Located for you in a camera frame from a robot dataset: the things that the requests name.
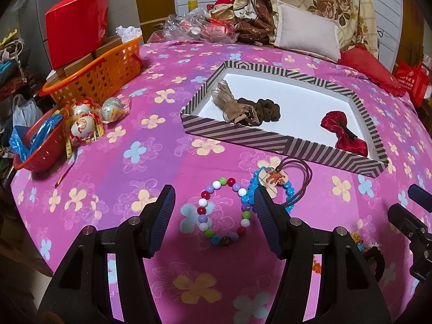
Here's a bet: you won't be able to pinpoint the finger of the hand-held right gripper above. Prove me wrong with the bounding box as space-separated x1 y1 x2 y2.
387 204 432 244
408 184 432 212

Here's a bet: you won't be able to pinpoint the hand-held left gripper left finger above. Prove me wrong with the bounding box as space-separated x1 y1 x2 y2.
36 184 177 324

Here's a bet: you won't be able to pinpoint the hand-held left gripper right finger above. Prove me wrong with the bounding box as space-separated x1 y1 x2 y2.
253 186 392 324

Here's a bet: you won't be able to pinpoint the blue bead bracelet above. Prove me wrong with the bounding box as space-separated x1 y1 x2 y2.
248 170 295 214

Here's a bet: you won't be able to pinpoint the brown cord pendant necklace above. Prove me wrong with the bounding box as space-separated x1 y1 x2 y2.
258 157 313 208

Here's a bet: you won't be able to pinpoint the black hair tie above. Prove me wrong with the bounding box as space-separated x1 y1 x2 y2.
366 246 385 281

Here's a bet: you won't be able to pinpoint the orange yellow bead keychain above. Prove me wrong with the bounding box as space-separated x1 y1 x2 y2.
311 231 368 275

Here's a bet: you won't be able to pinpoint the multicoloured bead bracelet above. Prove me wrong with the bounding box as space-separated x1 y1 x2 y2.
197 176 252 247

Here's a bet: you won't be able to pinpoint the striped cardboard box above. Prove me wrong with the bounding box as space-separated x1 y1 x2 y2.
180 61 389 179

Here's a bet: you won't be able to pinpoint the pink floral bedsheet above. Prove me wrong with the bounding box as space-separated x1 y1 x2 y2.
10 39 432 324

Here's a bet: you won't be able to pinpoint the red bow hair clip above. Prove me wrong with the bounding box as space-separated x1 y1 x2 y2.
320 111 368 157

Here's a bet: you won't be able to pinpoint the brown scrunchie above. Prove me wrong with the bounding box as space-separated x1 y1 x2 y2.
236 98 281 124

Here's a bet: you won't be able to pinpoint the red shopping bag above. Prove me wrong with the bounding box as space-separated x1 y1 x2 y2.
393 59 432 107

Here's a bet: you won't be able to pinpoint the beige tulle scrunchie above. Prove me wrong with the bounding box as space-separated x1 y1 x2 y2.
212 82 257 125

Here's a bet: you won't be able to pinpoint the red plastic colander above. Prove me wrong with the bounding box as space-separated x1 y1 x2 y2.
13 108 68 173

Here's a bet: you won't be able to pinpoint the red frilled cushion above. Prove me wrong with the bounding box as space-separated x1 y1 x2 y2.
337 45 406 97

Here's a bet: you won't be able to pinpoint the orange plastic basket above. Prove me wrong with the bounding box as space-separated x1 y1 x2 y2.
39 35 144 107

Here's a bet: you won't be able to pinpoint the blue plastic wrapper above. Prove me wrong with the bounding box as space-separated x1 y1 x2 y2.
9 113 65 163

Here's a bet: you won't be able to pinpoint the brown cardboard box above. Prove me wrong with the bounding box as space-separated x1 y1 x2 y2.
64 54 95 76
94 36 124 58

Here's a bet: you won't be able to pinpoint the white plastic bag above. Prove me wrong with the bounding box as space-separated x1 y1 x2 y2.
12 94 43 129

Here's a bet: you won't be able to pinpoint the white tissue paper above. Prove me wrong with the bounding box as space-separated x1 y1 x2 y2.
116 25 143 41

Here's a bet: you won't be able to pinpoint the clear plastic bags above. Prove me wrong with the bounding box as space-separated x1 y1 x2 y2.
162 8 237 44

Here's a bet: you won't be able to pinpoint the white pillow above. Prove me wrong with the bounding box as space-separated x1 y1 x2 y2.
273 1 342 63

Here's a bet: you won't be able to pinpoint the brown floral blanket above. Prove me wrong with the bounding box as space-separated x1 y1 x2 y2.
233 0 281 46

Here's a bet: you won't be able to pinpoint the red paper bag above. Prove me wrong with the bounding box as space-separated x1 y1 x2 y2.
45 0 109 70

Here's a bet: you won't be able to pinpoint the pile of clothes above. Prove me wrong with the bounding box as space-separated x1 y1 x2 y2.
0 30 29 109

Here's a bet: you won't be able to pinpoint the grey refrigerator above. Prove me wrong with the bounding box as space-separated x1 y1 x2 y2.
18 0 141 71

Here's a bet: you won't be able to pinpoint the red plush toy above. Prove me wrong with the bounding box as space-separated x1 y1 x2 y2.
207 0 237 19

